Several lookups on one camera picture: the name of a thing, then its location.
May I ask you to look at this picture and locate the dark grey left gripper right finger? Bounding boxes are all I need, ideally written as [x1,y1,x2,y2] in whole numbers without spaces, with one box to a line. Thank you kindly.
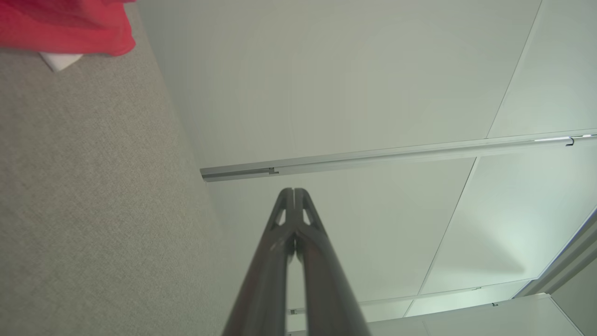
[295,188,371,336]

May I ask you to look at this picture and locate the red shirt with white sleeves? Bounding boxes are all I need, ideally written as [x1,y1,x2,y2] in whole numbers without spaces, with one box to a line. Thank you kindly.
[0,0,137,73]

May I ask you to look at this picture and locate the grey fabric sofa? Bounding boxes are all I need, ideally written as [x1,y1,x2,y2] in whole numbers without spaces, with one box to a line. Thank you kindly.
[0,0,236,336]

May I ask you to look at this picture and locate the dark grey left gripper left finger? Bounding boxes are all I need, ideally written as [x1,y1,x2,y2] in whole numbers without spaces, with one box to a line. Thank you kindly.
[222,188,294,336]

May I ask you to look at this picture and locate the aluminium wall rail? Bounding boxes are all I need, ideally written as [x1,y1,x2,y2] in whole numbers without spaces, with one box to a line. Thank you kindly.
[200,128,597,182]

